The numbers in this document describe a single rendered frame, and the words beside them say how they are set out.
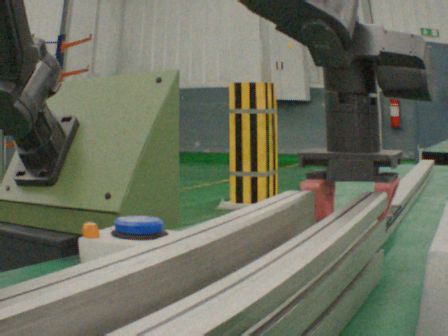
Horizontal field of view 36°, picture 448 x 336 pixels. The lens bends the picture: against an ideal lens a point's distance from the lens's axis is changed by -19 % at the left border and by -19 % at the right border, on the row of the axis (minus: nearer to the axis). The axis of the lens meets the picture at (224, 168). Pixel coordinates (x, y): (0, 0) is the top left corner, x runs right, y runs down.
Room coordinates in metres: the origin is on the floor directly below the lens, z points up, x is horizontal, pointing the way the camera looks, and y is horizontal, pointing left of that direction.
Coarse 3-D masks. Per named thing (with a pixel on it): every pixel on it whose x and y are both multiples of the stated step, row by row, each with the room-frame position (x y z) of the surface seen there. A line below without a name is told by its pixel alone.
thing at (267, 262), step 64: (384, 192) 0.65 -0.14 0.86; (128, 256) 0.39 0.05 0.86; (192, 256) 0.43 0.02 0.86; (256, 256) 0.54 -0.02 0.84; (320, 256) 0.41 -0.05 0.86; (0, 320) 0.24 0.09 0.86; (64, 320) 0.29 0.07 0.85; (128, 320) 0.35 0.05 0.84; (192, 320) 0.27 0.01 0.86; (256, 320) 0.31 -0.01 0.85; (320, 320) 0.43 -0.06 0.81
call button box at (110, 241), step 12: (108, 228) 0.63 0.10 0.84; (84, 240) 0.58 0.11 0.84; (96, 240) 0.58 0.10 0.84; (108, 240) 0.58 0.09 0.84; (120, 240) 0.58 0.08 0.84; (132, 240) 0.58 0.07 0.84; (144, 240) 0.58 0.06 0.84; (84, 252) 0.58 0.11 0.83; (96, 252) 0.58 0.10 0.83; (108, 252) 0.57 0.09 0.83
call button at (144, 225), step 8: (128, 216) 0.62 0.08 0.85; (136, 216) 0.62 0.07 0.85; (144, 216) 0.62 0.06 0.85; (120, 224) 0.59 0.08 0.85; (128, 224) 0.59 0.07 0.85; (136, 224) 0.59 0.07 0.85; (144, 224) 0.59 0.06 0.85; (152, 224) 0.59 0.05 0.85; (160, 224) 0.60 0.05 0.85; (128, 232) 0.59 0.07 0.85; (136, 232) 0.59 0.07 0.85; (144, 232) 0.59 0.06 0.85; (152, 232) 0.59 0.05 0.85
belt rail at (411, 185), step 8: (424, 160) 1.75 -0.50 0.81; (416, 168) 1.52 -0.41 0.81; (424, 168) 1.52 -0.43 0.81; (408, 176) 1.35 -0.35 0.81; (416, 176) 1.35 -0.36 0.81; (424, 176) 1.42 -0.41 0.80; (400, 184) 1.22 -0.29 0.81; (408, 184) 1.21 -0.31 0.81; (416, 184) 1.24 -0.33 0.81; (424, 184) 1.43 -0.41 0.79; (400, 192) 1.10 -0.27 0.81; (408, 192) 1.10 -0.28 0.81; (416, 192) 1.25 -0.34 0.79; (400, 200) 1.01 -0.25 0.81; (408, 200) 1.16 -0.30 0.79; (400, 208) 1.00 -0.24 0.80; (408, 208) 1.11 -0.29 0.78; (400, 216) 1.00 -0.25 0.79; (392, 224) 0.92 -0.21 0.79
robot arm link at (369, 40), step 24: (312, 24) 0.65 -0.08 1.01; (360, 24) 0.71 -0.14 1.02; (312, 48) 0.67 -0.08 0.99; (336, 48) 0.66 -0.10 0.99; (360, 48) 0.68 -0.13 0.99; (384, 48) 0.67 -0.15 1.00; (408, 48) 0.66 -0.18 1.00; (384, 72) 0.68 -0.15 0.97; (408, 72) 0.67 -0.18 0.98; (432, 72) 0.70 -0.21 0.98; (384, 96) 0.70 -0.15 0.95; (408, 96) 0.68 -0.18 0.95; (432, 96) 0.68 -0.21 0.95
